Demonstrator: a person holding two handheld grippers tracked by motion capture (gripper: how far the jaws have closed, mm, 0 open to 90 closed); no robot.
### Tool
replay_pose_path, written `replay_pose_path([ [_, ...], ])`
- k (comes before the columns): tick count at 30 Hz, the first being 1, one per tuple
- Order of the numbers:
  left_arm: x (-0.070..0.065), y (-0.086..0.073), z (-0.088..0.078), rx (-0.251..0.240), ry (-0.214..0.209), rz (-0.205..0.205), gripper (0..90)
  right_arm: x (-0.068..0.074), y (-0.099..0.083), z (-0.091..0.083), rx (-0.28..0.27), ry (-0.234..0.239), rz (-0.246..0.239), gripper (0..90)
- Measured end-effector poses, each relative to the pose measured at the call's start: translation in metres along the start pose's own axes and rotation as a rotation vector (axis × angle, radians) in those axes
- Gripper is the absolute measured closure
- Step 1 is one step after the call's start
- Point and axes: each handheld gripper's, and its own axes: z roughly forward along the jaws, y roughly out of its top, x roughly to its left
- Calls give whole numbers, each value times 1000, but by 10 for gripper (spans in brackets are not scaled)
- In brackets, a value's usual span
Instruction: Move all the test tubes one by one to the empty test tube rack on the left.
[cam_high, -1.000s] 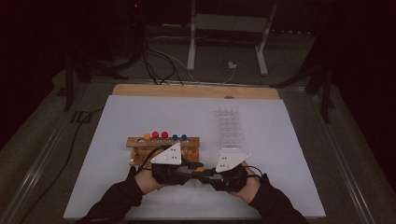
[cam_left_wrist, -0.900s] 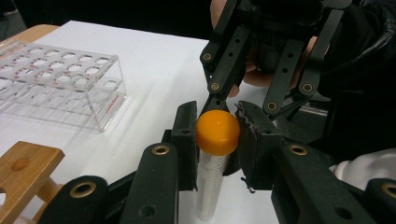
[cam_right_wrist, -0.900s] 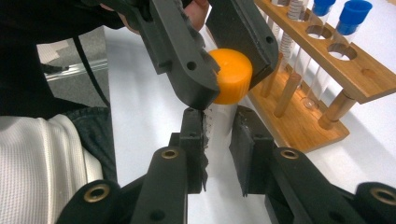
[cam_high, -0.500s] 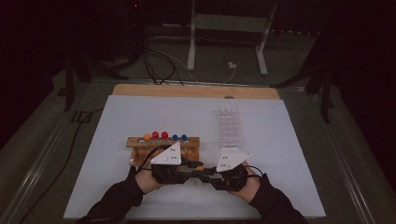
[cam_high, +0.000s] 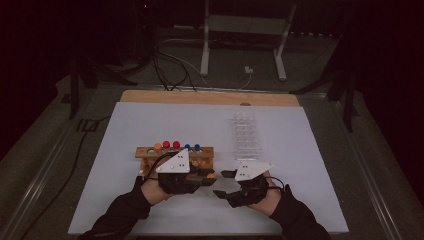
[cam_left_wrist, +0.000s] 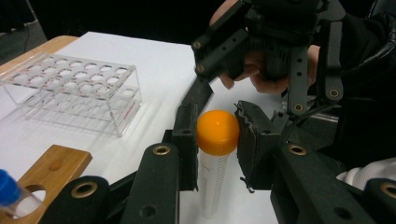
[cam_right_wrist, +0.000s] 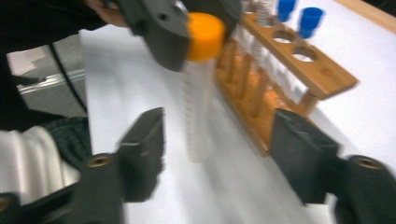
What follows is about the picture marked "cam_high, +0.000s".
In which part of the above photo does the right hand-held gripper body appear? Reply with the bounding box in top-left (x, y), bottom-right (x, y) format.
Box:
top-left (226, 161), bottom-right (276, 209)

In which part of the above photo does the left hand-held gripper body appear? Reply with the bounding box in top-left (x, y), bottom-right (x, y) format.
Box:
top-left (155, 148), bottom-right (202, 196)

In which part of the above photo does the clear plastic test tube rack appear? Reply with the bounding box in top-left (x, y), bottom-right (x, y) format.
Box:
top-left (232, 111), bottom-right (263, 162)

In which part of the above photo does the wooden test tube rack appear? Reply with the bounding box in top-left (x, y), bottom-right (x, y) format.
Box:
top-left (134, 146), bottom-right (215, 179)

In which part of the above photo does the person's right hand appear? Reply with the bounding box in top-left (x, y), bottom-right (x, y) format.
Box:
top-left (248, 170), bottom-right (285, 217)

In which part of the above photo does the person's left hand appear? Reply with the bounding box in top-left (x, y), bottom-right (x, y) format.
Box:
top-left (140, 179), bottom-right (175, 206)

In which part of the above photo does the black metal stand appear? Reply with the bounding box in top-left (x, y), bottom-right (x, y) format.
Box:
top-left (289, 66), bottom-right (360, 133)
top-left (68, 56), bottom-right (138, 120)

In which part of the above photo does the left hand-held gripper cable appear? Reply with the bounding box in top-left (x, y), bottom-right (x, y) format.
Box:
top-left (143, 151), bottom-right (182, 183)

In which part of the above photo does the hand-held gripper cable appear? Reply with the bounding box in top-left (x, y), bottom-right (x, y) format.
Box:
top-left (143, 151), bottom-right (182, 183)
top-left (264, 175), bottom-right (287, 195)

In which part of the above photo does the right hand-held gripper cable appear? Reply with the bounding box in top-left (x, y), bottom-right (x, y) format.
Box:
top-left (264, 175), bottom-right (287, 195)

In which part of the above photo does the black cable bundle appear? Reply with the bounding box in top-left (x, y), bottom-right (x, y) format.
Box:
top-left (150, 46), bottom-right (198, 92)

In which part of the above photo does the white plug with cable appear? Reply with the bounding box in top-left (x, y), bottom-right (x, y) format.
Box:
top-left (238, 65), bottom-right (255, 90)

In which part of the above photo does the black floor cable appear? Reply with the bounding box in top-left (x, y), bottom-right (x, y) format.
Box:
top-left (19, 114), bottom-right (113, 240)

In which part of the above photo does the metal floor rail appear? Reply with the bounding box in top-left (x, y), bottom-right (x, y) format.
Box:
top-left (0, 99), bottom-right (96, 240)
top-left (328, 98), bottom-right (403, 240)

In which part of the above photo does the white metal stand frame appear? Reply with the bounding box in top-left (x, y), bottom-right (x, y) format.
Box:
top-left (199, 0), bottom-right (298, 82)

